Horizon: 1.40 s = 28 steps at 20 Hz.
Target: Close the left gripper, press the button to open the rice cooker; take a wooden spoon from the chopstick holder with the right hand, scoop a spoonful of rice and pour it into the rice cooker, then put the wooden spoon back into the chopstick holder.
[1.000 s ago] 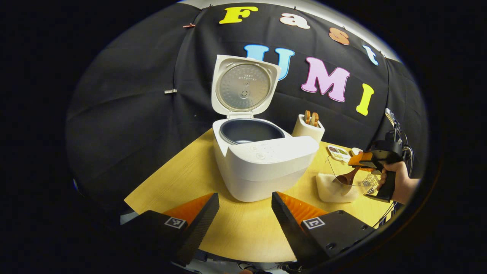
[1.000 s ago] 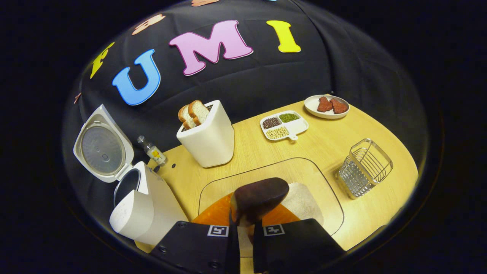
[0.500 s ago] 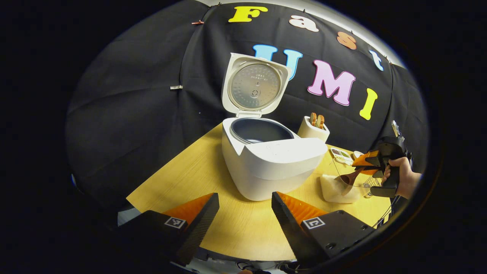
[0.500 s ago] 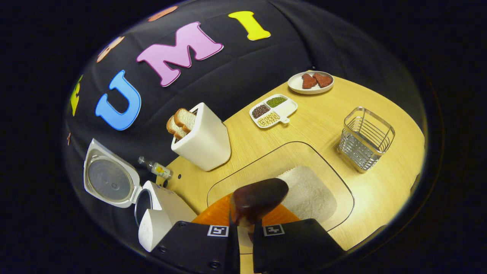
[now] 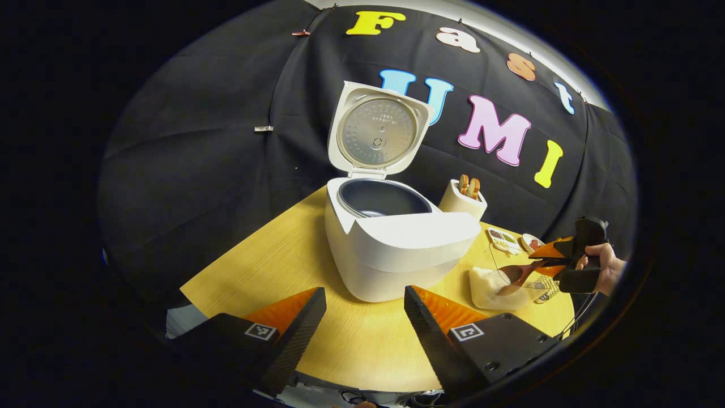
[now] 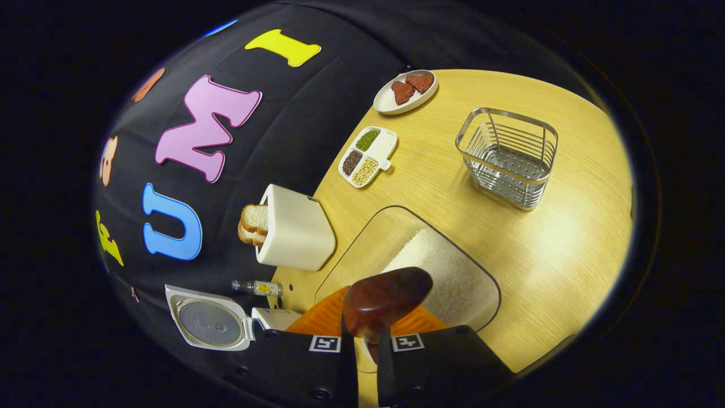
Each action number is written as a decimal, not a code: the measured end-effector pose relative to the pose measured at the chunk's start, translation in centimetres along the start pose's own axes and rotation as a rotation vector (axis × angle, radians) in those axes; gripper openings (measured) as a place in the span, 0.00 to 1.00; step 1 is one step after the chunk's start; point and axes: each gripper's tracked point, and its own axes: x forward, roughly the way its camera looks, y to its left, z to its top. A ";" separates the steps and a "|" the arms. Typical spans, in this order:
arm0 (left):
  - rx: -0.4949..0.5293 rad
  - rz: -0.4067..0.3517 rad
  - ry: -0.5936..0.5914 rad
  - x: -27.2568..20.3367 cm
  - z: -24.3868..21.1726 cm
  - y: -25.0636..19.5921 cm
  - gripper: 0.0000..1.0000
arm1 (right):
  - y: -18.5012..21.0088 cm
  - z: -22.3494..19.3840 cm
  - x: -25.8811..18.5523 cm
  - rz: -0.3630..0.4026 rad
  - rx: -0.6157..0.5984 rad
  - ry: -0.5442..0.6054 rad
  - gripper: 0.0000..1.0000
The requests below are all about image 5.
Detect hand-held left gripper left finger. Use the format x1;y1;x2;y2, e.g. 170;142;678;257
167;287;328;397

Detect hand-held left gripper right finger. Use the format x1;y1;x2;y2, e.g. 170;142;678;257
403;285;561;397

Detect clear chopstick holder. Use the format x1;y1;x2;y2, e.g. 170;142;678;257
535;278;561;304

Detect brown wooden spoon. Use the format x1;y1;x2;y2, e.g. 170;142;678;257
496;260;547;296

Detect white rice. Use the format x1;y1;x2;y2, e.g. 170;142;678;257
471;267;530;309

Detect white rice cooker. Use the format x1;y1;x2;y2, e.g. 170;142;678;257
325;80;482;303

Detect white divided grain dish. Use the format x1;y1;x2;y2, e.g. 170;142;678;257
487;228;522;254

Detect white toaster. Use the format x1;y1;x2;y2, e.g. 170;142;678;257
438;178;488;222

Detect black backdrop cloth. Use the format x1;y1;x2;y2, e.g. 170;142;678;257
97;0;638;318

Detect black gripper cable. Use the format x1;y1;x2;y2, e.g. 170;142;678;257
566;292;601;336

